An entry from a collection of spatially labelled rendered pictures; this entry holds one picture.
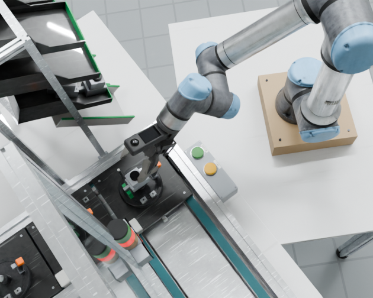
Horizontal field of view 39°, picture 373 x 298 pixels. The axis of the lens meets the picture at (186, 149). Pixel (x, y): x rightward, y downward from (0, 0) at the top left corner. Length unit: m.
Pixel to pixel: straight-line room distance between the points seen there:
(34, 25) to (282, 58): 1.00
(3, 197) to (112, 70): 0.61
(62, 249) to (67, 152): 1.29
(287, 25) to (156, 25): 1.83
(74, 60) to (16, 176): 0.82
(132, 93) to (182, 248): 0.62
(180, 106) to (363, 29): 0.47
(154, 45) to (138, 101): 1.14
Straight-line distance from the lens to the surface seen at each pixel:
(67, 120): 1.58
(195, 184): 1.70
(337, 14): 1.25
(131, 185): 1.61
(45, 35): 1.31
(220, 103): 1.38
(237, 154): 1.83
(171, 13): 3.15
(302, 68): 1.64
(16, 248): 1.76
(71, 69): 1.44
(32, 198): 0.67
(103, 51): 2.06
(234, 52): 1.41
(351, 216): 1.82
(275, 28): 1.36
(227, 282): 1.68
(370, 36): 1.22
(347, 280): 2.67
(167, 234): 1.71
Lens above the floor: 2.59
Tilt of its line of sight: 70 degrees down
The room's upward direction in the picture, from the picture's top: 11 degrees counter-clockwise
